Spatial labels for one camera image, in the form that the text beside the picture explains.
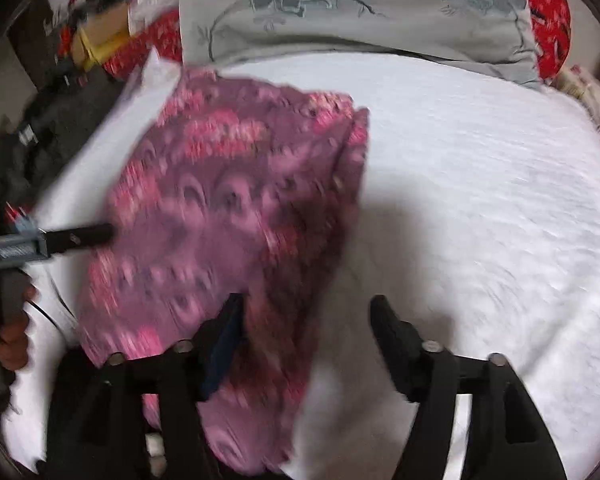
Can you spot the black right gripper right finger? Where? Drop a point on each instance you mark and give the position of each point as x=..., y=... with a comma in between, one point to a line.
x=506, y=437

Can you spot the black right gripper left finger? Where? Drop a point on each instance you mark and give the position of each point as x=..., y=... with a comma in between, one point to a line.
x=96, y=427

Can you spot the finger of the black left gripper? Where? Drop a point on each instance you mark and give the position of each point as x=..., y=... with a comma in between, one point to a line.
x=82, y=237

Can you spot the purple pink floral shirt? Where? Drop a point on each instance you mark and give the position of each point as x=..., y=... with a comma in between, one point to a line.
x=238, y=186

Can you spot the dark clothes pile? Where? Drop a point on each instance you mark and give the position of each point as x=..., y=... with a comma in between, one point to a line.
x=53, y=128

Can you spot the person's left hand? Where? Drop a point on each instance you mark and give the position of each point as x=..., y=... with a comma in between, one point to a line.
x=14, y=342

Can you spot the white folded paper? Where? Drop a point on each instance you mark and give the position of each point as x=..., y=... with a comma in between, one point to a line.
x=156, y=73

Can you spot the cardboard box with yellow tape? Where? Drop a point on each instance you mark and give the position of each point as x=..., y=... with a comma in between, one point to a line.
x=100, y=36

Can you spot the white quilted bedspread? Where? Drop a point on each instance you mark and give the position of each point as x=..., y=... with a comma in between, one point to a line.
x=480, y=221

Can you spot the beige patterned cloth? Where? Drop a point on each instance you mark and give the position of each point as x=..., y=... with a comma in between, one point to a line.
x=582, y=86

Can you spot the grey floral pillow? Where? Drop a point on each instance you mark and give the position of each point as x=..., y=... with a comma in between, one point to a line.
x=491, y=37

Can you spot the red patterned pillow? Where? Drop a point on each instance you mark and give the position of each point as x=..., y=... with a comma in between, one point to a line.
x=551, y=24

